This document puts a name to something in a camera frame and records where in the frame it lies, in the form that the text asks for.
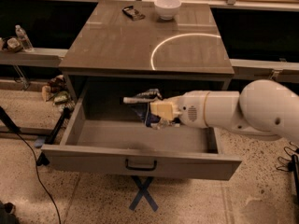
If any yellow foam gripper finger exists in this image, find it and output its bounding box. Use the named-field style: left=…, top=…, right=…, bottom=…
left=149, top=98, right=181, bottom=120

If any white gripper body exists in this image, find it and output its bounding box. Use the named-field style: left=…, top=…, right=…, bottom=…
left=178, top=91, right=209, bottom=128

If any blue chip bag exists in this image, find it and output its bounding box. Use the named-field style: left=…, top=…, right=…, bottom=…
left=122, top=89, right=169, bottom=130

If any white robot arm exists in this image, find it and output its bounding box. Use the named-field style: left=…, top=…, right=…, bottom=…
left=149, top=79, right=299, bottom=143

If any open grey top drawer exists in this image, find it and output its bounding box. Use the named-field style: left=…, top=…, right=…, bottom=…
left=42, top=77, right=241, bottom=180

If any grey cabinet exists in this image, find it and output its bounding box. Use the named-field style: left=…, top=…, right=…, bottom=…
left=59, top=0, right=235, bottom=100

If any blue tape cross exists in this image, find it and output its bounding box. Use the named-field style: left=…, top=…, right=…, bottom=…
left=129, top=175, right=158, bottom=212

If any small dark snack packet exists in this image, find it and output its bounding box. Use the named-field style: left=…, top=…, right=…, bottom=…
left=122, top=6, right=146, bottom=21

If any white bowl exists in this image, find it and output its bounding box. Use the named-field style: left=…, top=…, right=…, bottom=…
left=154, top=0, right=181, bottom=20

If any pile of snack bags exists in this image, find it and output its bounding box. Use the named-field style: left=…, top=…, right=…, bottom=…
left=41, top=75, right=75, bottom=112

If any black tripod leg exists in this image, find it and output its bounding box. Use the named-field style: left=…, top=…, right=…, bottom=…
left=36, top=107, right=70, bottom=166

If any clear plastic water bottle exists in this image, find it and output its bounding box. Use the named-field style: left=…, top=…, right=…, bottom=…
left=15, top=25, right=34, bottom=52

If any crumpled wrapper on shelf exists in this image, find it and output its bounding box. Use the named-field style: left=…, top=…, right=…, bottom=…
left=1, top=36, right=22, bottom=53

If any black drawer handle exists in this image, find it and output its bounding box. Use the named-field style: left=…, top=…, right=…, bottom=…
left=125, top=159, right=157, bottom=172

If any tangled black cable right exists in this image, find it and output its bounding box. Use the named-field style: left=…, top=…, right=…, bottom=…
left=276, top=142, right=299, bottom=174

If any black cable on floor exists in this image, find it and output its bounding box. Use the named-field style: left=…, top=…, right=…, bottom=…
left=0, top=105, right=63, bottom=224

